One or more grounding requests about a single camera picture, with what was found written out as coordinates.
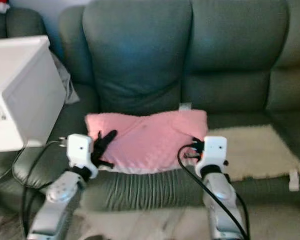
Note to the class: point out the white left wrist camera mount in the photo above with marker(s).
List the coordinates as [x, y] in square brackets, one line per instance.
[80, 152]

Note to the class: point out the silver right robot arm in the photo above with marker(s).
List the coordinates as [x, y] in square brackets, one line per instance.
[222, 200]

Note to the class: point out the pink pillow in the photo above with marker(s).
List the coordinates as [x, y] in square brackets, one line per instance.
[155, 137]

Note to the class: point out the small white tag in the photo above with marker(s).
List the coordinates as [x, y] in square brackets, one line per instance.
[185, 106]

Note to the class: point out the white box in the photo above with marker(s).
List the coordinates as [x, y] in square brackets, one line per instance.
[19, 90]

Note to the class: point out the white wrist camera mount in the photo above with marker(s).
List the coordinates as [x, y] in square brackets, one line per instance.
[80, 152]
[214, 152]

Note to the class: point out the cream fleece seat mat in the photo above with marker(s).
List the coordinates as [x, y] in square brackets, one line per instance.
[255, 150]

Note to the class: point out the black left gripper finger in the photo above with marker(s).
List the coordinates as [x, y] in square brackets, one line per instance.
[105, 163]
[107, 140]

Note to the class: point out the dark green leather armchair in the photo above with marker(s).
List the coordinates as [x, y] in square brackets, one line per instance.
[27, 22]

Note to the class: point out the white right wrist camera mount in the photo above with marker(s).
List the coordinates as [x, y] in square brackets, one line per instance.
[214, 152]

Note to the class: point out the dark green leather sofa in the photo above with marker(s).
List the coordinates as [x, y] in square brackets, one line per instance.
[230, 45]

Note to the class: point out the grey cloth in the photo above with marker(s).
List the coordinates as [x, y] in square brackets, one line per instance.
[66, 82]

